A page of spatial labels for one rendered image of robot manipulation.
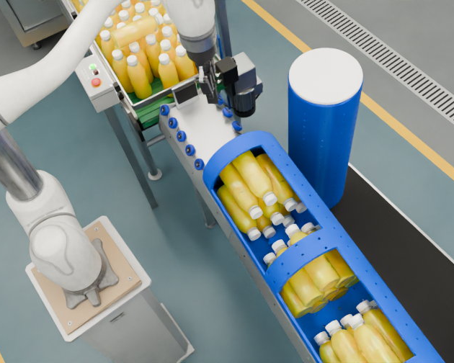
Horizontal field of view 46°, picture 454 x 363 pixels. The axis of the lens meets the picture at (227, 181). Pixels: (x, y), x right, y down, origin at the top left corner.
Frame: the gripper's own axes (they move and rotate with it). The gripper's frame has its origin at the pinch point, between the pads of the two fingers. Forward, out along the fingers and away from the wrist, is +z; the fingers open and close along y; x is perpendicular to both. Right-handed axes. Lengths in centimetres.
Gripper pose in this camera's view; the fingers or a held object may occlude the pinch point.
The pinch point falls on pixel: (211, 93)
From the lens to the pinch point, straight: 148.0
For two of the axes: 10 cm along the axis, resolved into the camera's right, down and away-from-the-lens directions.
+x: -9.9, -0.4, 1.6
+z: 1.2, 4.9, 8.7
